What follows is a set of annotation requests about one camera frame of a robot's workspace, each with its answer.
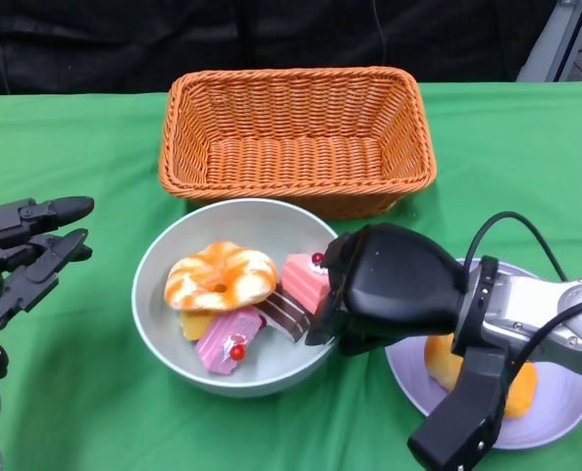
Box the chocolate brown cake slice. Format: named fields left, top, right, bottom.
left=255, top=291, right=314, bottom=343

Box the orange wicker basket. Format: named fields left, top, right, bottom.
left=158, top=67, right=437, bottom=220

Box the yellow cake slice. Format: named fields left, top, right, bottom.
left=180, top=309, right=218, bottom=342

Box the black backdrop curtain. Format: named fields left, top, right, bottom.
left=0, top=0, right=556, bottom=97

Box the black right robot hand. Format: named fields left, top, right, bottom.
left=304, top=223, right=468, bottom=357

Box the striped ring bread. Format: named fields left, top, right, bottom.
left=164, top=240, right=280, bottom=313

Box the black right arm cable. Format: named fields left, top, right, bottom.
left=466, top=211, right=582, bottom=374

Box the orange wedge bread with hole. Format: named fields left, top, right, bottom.
left=425, top=333, right=539, bottom=419

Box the salmon pink cake slice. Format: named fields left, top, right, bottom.
left=280, top=252, right=331, bottom=315

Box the grey aluminium frame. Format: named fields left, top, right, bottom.
left=513, top=0, right=582, bottom=83

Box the magenta cake slice with cherry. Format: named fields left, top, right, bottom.
left=194, top=307, right=267, bottom=377

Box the pale green bowl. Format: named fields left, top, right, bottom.
left=132, top=198, right=344, bottom=398

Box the lavender round plate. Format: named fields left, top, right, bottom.
left=385, top=258, right=582, bottom=450

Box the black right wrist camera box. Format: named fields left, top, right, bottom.
left=406, top=254, right=510, bottom=470

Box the green tablecloth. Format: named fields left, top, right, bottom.
left=0, top=80, right=582, bottom=471

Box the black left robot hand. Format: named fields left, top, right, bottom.
left=0, top=195, right=95, bottom=382

